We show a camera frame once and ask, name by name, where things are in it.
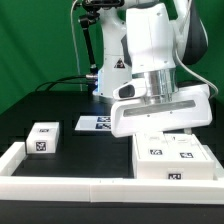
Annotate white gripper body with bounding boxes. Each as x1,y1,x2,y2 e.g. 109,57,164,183
111,84,212,137

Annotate white cabinet door panel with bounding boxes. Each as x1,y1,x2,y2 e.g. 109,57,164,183
135,132,169,161
165,134,210,162

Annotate white cabinet body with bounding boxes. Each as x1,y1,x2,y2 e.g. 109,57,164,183
132,133,215,180

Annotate small white tagged box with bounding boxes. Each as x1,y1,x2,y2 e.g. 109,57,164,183
26,122,60,154

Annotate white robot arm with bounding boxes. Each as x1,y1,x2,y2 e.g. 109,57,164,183
94,0,212,137

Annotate white fiducial marker sheet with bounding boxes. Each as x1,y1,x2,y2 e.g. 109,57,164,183
75,115,111,131

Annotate black cable bundle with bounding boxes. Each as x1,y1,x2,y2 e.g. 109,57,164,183
35,75,98,92

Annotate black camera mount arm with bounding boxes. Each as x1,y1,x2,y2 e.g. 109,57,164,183
79,0,124,74

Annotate white U-shaped fence frame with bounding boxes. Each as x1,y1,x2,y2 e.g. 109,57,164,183
0,142,224,205

